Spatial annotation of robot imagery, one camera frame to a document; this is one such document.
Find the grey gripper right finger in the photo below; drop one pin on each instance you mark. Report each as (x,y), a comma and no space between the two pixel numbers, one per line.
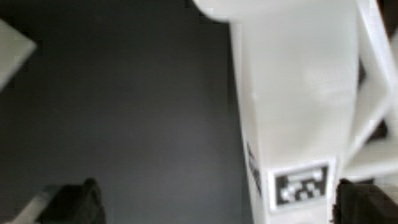
(365,206)

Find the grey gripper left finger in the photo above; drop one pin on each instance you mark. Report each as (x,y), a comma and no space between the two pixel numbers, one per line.
(67,204)

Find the white chair back frame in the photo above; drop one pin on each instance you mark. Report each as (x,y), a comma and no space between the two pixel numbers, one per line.
(317,84)

